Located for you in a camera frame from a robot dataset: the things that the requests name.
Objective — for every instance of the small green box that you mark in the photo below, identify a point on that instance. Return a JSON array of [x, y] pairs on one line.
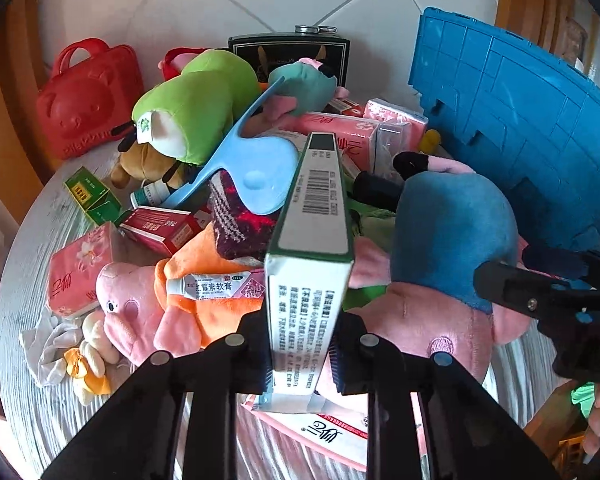
[[92, 197]]

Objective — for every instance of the red white box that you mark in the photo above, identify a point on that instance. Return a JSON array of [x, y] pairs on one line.
[[345, 106]]

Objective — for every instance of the red pink plush toy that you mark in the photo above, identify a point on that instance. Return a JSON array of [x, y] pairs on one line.
[[177, 62]]

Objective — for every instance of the small white green bottle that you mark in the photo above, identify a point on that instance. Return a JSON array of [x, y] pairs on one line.
[[150, 194]]

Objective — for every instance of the black cloth item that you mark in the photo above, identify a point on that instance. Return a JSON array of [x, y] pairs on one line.
[[380, 190]]

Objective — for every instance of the white wooden desktop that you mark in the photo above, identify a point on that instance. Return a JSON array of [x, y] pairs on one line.
[[55, 425]]

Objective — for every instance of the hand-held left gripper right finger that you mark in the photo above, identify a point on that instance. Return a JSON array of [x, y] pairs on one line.
[[345, 360]]

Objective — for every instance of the red medicine box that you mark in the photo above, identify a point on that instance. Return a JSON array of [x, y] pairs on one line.
[[160, 230]]

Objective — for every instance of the white ointment tube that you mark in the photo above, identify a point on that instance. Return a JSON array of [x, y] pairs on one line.
[[210, 285]]

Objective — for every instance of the brown bear plush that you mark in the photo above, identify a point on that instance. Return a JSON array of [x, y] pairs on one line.
[[147, 162]]

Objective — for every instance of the light blue plastic scoop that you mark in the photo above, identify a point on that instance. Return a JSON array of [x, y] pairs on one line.
[[255, 165]]

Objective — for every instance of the white cloth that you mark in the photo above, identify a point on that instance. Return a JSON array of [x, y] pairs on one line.
[[50, 350]]

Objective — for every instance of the rolled patterned carpet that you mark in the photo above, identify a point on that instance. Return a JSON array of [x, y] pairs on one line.
[[576, 42]]

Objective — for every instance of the black box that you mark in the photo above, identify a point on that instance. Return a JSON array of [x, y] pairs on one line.
[[260, 52]]

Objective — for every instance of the red plastic bear bag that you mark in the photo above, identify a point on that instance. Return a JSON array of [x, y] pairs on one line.
[[87, 105]]

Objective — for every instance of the dark red knitted cloth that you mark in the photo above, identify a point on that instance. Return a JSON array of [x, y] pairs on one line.
[[235, 225]]

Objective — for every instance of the teal plush monster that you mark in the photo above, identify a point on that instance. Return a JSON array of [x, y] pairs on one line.
[[307, 82]]

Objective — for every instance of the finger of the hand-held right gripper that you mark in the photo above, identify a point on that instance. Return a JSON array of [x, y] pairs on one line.
[[520, 290], [570, 265]]

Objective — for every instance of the pink pig plush orange dress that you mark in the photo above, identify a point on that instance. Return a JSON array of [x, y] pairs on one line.
[[140, 310]]

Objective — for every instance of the green cloth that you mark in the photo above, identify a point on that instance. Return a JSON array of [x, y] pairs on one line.
[[375, 220]]

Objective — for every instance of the green plush toy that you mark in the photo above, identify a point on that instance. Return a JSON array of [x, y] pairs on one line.
[[195, 100]]

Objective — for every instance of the white green medicine box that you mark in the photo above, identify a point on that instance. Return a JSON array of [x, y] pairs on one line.
[[310, 240]]

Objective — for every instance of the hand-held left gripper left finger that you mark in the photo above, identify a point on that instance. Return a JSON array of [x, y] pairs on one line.
[[252, 355]]

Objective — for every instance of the blue plastic crate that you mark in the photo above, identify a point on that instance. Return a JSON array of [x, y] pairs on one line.
[[530, 125]]

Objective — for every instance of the pink pig plush blue dress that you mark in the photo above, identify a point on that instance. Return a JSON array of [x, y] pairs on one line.
[[445, 240]]

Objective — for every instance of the pink tissue pack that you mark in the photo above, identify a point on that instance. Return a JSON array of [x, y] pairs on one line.
[[345, 130], [330, 435], [77, 270], [405, 117]]

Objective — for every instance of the small cream yellow plush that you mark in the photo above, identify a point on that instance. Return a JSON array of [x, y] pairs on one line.
[[92, 360]]

